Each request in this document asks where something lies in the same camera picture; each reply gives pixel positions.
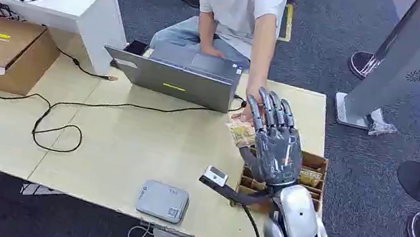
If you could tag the person's left hand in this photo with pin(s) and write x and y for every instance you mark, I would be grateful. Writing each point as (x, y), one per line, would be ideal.
(245, 113)

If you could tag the person's right hand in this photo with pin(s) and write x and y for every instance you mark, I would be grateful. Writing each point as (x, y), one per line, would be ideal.
(211, 51)

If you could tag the white desk foot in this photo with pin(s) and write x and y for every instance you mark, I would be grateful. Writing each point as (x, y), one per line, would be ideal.
(37, 190)

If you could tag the black phone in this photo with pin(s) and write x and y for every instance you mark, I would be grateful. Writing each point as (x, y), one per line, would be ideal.
(136, 47)

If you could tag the grey laptop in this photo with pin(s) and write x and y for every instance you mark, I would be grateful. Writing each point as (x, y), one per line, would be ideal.
(175, 81)

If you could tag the white cabinet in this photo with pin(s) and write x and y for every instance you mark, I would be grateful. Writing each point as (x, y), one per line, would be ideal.
(80, 21)

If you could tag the grey kiosk stand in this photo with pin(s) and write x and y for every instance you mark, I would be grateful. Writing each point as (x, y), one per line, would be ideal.
(406, 57)

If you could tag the person in white shirt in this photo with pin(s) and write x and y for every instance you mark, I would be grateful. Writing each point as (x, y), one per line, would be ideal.
(237, 1)

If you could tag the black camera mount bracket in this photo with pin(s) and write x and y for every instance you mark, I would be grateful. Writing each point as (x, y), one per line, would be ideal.
(235, 194)

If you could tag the small grey flat device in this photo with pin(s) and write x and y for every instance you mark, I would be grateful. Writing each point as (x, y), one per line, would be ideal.
(162, 201)

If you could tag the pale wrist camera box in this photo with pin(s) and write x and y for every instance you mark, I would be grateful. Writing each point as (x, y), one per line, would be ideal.
(216, 175)

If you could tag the dark round stand base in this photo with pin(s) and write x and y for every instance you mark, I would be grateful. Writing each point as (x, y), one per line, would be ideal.
(359, 66)

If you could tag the tan patterned card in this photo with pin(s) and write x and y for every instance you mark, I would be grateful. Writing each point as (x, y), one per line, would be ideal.
(239, 133)

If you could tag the wooden card box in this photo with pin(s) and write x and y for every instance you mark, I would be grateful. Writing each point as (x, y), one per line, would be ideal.
(316, 164)

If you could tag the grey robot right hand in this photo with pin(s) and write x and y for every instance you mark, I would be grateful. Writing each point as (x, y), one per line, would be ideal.
(276, 146)

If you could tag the clear plastic wrap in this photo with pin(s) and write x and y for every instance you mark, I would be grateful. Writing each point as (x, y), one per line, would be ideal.
(381, 127)

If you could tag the yellow floor tape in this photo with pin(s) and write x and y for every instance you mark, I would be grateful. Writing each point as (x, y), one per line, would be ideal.
(287, 23)

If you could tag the yellow card stack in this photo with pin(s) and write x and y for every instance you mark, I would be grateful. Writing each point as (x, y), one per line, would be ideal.
(309, 177)

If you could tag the brown cardboard box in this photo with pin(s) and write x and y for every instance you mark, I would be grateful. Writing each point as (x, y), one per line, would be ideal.
(1, 50)

